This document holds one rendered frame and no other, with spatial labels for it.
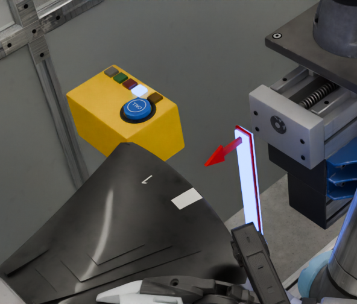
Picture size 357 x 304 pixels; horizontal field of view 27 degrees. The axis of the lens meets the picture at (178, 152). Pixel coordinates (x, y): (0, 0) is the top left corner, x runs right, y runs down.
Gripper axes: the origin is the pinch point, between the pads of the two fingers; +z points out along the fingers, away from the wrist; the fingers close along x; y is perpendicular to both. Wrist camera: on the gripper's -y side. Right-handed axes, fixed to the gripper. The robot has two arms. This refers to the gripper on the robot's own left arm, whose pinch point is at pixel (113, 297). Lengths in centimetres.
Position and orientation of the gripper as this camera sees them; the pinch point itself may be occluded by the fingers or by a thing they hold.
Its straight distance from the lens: 77.0
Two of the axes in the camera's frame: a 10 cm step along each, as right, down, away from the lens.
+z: -9.7, -0.4, 2.5
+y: -1.9, 7.7, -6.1
